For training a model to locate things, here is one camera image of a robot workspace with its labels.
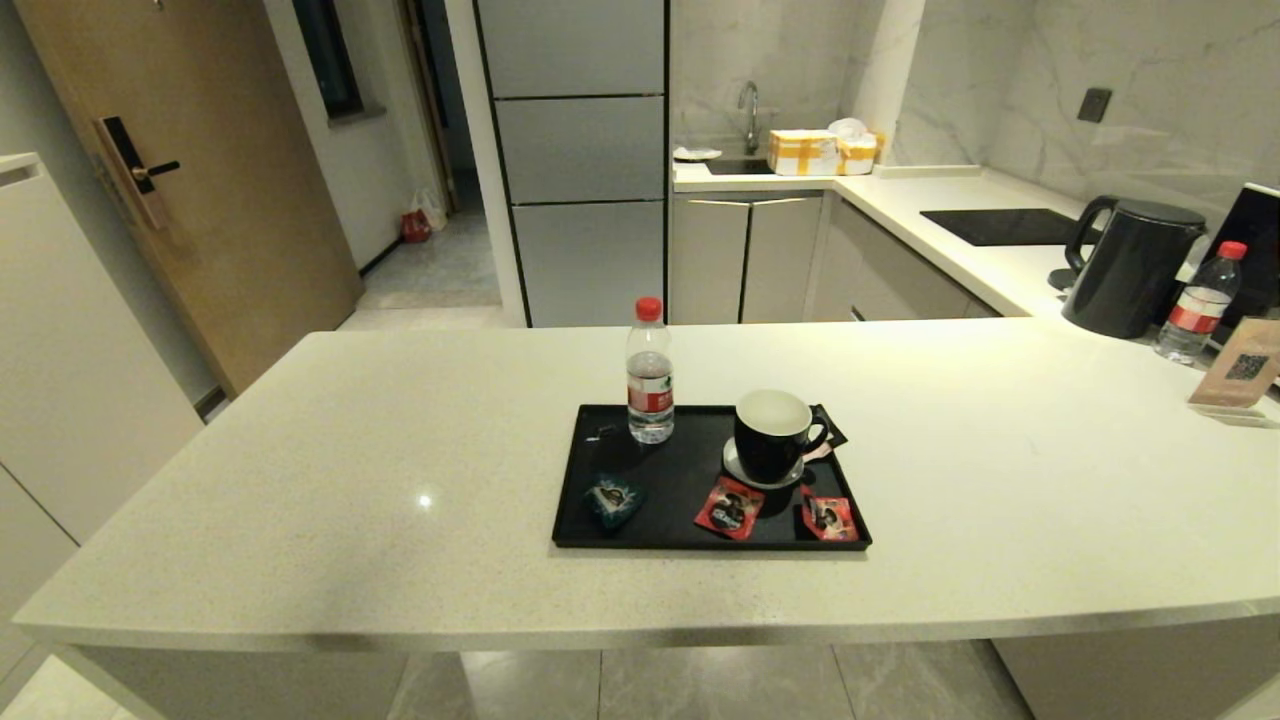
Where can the grey counter base cabinet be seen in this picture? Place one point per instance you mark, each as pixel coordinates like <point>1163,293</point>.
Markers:
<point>890,275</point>

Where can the white plastic bag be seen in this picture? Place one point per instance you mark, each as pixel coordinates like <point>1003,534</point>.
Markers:
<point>434,208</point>

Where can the red coffee packet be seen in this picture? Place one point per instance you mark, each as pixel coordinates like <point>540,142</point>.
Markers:
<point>830,517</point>
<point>728,510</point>

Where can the dark gray rounded object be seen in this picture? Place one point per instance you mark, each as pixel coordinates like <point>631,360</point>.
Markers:
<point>1058,280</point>

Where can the dark window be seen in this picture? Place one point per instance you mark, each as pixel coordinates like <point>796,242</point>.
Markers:
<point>325,55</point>

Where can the white round saucer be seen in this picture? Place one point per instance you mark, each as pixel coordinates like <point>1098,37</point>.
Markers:
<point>729,465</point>

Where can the black mug white inside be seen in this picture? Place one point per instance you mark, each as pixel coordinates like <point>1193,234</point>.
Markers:
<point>765,450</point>

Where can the black induction cooktop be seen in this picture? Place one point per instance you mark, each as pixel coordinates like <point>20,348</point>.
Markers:
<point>1000,226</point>

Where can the grey sink cabinet door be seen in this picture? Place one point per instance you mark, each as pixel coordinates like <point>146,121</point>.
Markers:
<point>782,258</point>
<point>708,260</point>

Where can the clear water bottle red cap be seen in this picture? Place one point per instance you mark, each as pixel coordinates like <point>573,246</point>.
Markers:
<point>1195,315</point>
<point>650,400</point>

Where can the kitchen sink basin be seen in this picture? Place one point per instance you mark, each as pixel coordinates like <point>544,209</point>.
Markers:
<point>740,167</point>

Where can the dark green snack packet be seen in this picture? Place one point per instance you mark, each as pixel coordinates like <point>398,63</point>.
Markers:
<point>612,500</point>

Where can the white tall cabinet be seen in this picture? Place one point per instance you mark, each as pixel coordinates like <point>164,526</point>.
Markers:
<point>70,380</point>

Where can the dark wall socket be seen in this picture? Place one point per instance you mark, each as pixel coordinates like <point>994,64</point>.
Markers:
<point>1094,105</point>

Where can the white crumpled cloth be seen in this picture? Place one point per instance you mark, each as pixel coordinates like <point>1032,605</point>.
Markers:
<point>848,127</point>

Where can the black rectangular serving tray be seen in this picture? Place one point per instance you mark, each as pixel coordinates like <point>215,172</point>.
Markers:
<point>680,470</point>

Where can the red plastic bag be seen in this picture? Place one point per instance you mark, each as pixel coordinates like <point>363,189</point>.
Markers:
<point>415,227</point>

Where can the tall grey fridge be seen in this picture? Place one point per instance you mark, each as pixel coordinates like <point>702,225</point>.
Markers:
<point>585,150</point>

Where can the black countertop appliance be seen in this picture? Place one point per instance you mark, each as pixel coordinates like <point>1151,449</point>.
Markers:
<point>1255,240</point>

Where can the black electronic door lock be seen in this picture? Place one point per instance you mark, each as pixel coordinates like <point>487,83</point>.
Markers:
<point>125,160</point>

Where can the chrome sink faucet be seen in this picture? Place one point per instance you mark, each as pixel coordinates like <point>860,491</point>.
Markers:
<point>750,110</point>

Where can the brown QR code sign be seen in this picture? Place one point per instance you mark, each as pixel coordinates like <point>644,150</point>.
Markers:
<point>1240,370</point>

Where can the wooden entrance door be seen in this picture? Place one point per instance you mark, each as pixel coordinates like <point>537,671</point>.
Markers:
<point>220,180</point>

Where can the white shallow dish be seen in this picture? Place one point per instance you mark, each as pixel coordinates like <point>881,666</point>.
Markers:
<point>696,153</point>

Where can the black electric kettle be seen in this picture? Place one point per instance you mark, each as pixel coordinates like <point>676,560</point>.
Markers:
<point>1130,270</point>

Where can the large yellow taped box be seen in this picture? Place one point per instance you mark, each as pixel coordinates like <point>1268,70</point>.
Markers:
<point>803,152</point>

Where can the small yellow taped box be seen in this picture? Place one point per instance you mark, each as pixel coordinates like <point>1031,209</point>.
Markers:
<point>860,155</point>

